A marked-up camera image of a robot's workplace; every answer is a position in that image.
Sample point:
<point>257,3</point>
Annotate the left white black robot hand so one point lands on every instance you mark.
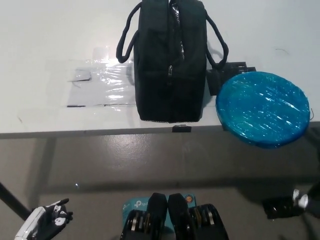
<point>37,222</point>

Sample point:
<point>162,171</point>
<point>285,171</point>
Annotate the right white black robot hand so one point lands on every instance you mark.
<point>313,205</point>

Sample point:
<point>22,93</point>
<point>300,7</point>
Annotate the blue plastic-wrapped plate stack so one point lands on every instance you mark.
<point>262,110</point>

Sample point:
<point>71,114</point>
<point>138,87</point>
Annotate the black fabric duffel bag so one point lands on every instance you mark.
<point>155,75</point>

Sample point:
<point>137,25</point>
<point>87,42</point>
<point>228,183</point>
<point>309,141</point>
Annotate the black floor tape patch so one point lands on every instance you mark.
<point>277,208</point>

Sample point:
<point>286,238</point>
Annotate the teal tp-link box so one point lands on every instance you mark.
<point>136,203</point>

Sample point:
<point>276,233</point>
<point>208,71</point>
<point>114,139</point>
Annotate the white taped paper sheet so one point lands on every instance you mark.
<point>87,95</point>

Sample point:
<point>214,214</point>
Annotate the grey taped paper square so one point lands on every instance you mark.
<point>78,75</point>

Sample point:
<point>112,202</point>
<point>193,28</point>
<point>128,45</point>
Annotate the black tape patch on table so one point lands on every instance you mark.
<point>217,80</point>

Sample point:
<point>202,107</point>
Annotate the clear plastic tape sheet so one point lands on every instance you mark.
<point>110,75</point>

